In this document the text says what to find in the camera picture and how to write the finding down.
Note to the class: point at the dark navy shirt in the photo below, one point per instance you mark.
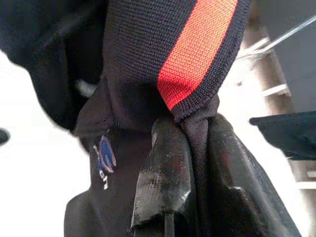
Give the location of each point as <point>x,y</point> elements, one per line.
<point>138,49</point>

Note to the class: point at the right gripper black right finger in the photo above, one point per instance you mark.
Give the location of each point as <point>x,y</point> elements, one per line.
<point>242,187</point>

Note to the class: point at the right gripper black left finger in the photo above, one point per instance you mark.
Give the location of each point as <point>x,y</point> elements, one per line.
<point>165,172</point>

